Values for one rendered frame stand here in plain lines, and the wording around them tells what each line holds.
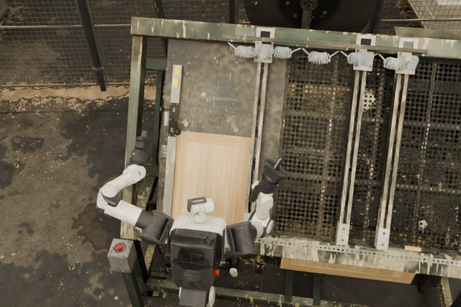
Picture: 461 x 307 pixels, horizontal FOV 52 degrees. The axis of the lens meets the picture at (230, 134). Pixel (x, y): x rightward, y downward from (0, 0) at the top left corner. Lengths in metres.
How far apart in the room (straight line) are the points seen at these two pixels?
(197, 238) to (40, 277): 1.98
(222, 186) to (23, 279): 1.87
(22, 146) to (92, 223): 1.23
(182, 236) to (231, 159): 0.71
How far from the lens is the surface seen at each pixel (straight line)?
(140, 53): 2.81
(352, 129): 2.70
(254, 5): 3.01
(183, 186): 2.83
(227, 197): 2.81
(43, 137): 4.96
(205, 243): 2.20
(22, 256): 4.13
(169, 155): 2.80
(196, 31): 2.70
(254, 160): 2.73
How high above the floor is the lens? 3.27
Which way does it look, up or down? 45 degrees down
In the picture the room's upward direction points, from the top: straight up
